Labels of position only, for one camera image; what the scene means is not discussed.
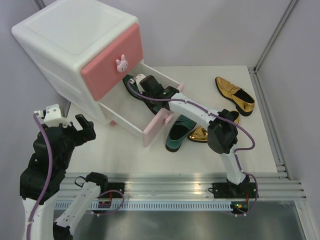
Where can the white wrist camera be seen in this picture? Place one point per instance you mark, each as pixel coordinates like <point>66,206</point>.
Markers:
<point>137,79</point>
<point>53,116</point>

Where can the white plastic shoe cabinet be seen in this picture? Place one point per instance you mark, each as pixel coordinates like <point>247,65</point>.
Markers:
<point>64,37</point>

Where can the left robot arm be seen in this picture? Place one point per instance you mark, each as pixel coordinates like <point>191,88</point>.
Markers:
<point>40,182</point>

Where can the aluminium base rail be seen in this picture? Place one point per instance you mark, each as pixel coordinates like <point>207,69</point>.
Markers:
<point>194,186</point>

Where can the gold loafer far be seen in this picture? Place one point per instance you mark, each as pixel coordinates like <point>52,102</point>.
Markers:
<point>244,103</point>

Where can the gold loafer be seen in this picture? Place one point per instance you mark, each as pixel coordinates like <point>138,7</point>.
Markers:
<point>200,134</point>
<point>244,103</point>

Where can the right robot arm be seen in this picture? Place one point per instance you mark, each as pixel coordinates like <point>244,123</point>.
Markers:
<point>221,130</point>

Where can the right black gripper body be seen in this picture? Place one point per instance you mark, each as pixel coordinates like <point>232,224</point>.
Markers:
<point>148,94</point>

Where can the gold loafer near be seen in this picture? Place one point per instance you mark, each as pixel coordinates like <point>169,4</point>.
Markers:
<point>200,134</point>

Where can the white slotted cable duct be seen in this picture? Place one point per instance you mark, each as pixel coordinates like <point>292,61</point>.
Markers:
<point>130,205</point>

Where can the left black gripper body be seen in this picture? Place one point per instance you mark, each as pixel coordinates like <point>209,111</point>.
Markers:
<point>74,137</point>

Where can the dark pink drawer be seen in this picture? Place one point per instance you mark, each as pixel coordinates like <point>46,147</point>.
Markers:
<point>105,70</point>

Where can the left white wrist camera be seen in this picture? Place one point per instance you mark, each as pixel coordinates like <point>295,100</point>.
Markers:
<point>53,116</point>

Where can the light pink drawer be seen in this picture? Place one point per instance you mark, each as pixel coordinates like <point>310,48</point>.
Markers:
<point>133,115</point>

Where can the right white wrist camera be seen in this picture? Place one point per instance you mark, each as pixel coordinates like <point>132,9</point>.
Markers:
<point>137,79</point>

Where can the aluminium corner frame post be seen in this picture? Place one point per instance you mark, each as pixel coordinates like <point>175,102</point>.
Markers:
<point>275,34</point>

